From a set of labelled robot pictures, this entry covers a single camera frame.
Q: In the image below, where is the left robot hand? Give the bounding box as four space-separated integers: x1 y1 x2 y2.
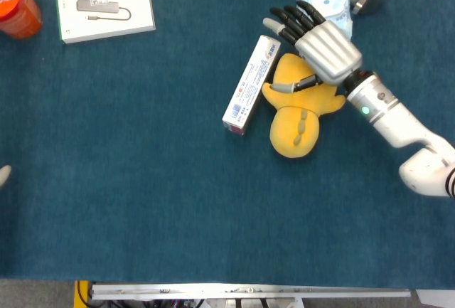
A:
0 164 12 190

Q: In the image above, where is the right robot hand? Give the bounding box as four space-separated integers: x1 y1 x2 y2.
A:
262 0 363 94

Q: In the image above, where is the yellow plush toy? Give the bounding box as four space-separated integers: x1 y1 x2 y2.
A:
261 53 346 160

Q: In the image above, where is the white toothpaste box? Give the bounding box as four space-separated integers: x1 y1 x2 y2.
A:
222 35 282 137

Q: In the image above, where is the blue table mat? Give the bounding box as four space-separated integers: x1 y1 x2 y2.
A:
0 0 455 290

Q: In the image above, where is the orange plastic bottle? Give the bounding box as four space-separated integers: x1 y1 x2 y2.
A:
0 0 43 41

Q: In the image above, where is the white USB hub box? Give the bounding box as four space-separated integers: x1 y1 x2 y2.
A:
55 0 156 45

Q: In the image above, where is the yellow frame bracket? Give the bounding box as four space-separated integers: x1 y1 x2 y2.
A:
73 280 94 308

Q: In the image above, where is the aluminium frame rail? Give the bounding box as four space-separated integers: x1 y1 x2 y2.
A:
88 282 412 301

